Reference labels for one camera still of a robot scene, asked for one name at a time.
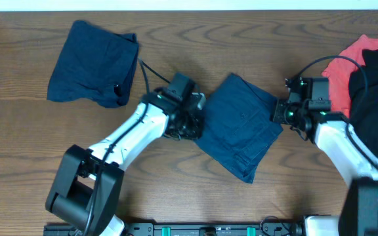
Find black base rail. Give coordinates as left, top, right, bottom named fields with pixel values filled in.
left=43, top=214, right=308, bottom=236

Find navy blue shorts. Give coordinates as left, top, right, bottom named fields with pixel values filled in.
left=195, top=73, right=283, bottom=184

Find red garment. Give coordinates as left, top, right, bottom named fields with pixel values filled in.
left=322, top=35, right=378, bottom=118

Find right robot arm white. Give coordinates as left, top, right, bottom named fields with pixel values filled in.
left=272, top=99, right=378, bottom=235

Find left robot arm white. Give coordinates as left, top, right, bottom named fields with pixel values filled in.
left=45, top=92, right=206, bottom=235

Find folded navy cloth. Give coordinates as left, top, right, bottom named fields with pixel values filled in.
left=47, top=20, right=139, bottom=108

